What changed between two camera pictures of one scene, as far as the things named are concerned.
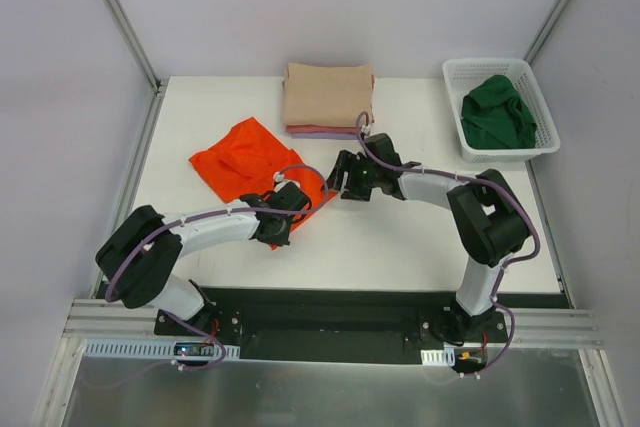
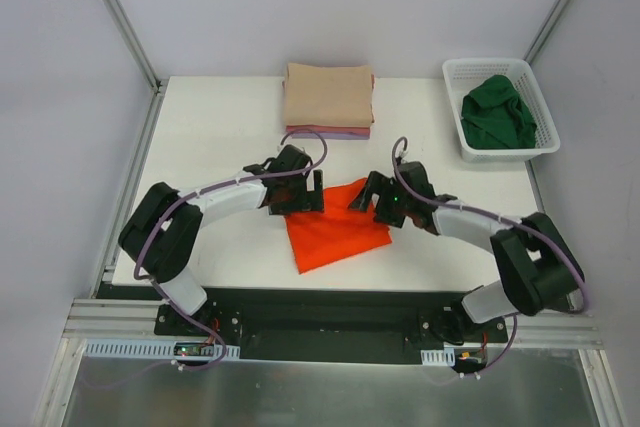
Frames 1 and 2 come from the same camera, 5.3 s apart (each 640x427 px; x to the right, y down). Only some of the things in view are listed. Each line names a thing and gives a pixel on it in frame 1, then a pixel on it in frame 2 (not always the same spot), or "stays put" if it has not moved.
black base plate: [370, 325] stays put
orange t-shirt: [247, 160] → [338, 232]
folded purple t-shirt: [331, 136] stays put
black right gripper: [353, 174] → [377, 192]
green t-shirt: [495, 115] stays put
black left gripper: [298, 196] → [304, 198]
